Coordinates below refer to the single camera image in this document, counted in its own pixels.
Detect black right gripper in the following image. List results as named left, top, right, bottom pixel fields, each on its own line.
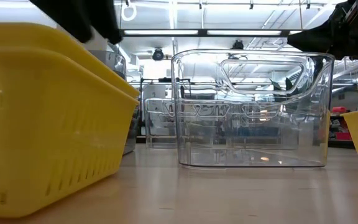
left=287, top=0, right=358, bottom=60

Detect clear plastic basket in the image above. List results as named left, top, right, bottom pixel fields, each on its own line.
left=144, top=98, right=229, bottom=149
left=171, top=49, right=336, bottom=169
left=228, top=101, right=295, bottom=147

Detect black hanging device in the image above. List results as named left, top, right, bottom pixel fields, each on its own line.
left=152, top=47, right=165, bottom=62
left=231, top=39, right=249, bottom=60

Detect long ceiling light fixture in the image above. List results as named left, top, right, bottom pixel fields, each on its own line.
left=119, top=28, right=303, bottom=38

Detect red storage bins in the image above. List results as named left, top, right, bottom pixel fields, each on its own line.
left=334, top=131, right=353, bottom=141

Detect black aluminium crossbar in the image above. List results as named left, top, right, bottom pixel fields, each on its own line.
left=135, top=135, right=354, bottom=149

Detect white hanging cable loop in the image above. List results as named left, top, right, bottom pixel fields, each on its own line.
left=121, top=2, right=137, bottom=22

